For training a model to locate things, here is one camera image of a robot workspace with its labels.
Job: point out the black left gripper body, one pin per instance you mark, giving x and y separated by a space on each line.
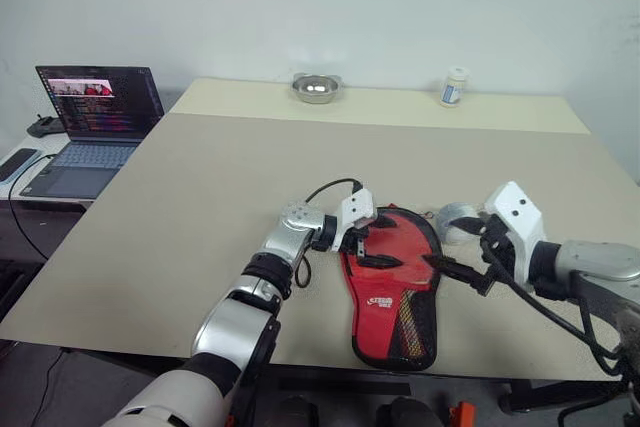
356 239

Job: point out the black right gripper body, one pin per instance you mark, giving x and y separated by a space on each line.
500 252

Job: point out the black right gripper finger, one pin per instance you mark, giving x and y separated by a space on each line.
467 225
460 271

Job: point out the red black paddle case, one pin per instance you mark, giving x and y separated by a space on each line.
390 292

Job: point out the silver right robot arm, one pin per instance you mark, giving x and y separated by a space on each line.
600 259

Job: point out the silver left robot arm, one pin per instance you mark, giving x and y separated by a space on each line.
240 317

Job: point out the silver tape roll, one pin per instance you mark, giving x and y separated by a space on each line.
450 213

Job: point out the white plastic bottle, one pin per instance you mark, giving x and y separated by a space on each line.
454 89

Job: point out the orange block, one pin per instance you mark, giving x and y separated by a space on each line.
463 415

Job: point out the dark rounded shape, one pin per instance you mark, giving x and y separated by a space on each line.
407 413

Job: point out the stainless steel bowl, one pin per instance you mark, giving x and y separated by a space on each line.
317 89

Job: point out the beige table cover sheet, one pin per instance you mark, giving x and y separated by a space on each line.
200 227

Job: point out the open grey laptop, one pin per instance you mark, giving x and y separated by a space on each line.
95 147

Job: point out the white side table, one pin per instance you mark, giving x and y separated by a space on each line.
30 197

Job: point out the black joystick controller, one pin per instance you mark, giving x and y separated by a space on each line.
44 127

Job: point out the black smartphone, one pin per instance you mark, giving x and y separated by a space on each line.
17 163

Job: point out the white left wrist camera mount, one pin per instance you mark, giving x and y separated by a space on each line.
357 209

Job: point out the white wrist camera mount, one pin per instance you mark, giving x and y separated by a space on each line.
517 219
357 209

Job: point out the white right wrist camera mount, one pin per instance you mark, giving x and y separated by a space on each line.
517 219

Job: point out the black table frame bar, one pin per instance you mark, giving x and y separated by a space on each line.
345 388

